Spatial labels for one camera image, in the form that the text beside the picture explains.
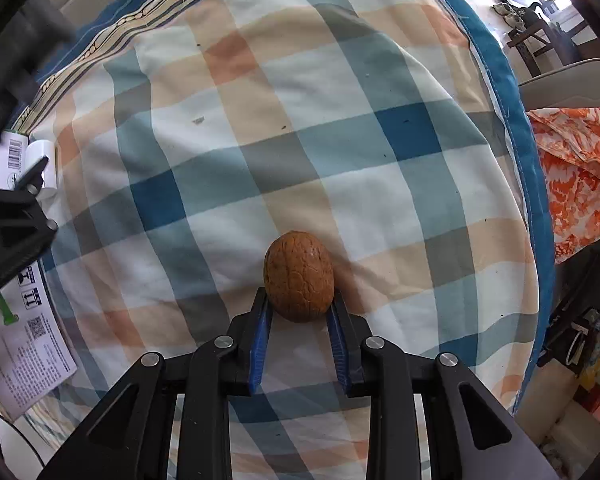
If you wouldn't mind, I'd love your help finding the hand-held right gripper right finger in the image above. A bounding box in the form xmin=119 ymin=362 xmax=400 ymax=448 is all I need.
xmin=325 ymin=302 xmax=563 ymax=480

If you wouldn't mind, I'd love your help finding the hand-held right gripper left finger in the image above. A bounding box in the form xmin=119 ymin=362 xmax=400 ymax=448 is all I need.
xmin=35 ymin=287 xmax=273 ymax=480

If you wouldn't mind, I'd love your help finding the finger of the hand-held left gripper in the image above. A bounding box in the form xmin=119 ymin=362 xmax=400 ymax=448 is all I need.
xmin=0 ymin=156 xmax=59 ymax=308
xmin=0 ymin=2 xmax=78 ymax=136

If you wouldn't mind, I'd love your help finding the brown walnut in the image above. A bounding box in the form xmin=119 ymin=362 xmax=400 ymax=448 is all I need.
xmin=263 ymin=230 xmax=336 ymax=323

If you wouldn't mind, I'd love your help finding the small white bottle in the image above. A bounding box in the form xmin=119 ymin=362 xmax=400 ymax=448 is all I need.
xmin=25 ymin=139 xmax=59 ymax=198

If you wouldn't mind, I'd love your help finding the cardboard box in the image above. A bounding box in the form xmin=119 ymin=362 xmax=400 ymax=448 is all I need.
xmin=0 ymin=130 xmax=78 ymax=423

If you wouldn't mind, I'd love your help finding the plaid tablecloth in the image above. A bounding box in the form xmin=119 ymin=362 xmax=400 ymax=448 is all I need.
xmin=5 ymin=0 xmax=556 ymax=480

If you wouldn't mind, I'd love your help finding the orange floral cloth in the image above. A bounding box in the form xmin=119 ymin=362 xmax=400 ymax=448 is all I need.
xmin=527 ymin=106 xmax=600 ymax=265

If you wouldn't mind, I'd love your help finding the grey folding chair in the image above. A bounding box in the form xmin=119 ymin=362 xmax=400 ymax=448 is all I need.
xmin=517 ymin=58 xmax=600 ymax=111

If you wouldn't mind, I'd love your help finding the dark wooden chair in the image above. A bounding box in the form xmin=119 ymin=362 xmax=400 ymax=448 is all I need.
xmin=507 ymin=2 xmax=581 ymax=78

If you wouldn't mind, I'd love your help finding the pair of light shoes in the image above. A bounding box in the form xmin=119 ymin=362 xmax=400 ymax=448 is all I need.
xmin=492 ymin=2 xmax=527 ymax=27

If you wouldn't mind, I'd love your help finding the thin black cable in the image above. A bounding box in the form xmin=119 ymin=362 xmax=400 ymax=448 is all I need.
xmin=0 ymin=400 xmax=46 ymax=466

